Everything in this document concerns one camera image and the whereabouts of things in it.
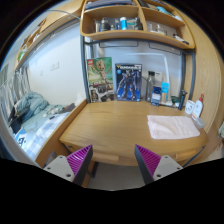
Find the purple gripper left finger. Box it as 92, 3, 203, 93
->
44, 145, 93, 186

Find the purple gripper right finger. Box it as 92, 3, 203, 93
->
134, 145, 182, 184

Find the pink folded towel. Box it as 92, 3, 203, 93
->
147, 115, 200, 140

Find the bed with checkered sheet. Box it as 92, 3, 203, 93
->
14, 112, 68, 160

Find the wooden desk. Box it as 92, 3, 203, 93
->
36, 101, 208, 166

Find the small blue box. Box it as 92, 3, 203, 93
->
151, 86, 161, 106

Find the white bottle red cap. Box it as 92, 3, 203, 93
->
192, 95, 204, 120

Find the teal crumpled blanket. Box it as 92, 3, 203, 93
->
16, 92, 49, 122

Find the clear glass bottle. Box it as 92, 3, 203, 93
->
146, 71, 155, 102

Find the black electric shaver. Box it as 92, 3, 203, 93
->
178, 90, 187, 111

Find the light blue tall box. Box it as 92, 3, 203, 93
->
161, 82, 169, 103

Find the blue Gundam model box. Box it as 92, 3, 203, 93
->
115, 64, 142, 102

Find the Groot Lego box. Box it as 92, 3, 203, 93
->
87, 57, 114, 102

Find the dark jar on shelf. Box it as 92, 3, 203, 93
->
100, 17, 110, 32

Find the blue white can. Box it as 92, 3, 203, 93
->
120, 17, 127, 30

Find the wooden wall shelf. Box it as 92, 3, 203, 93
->
81, 0, 195, 49

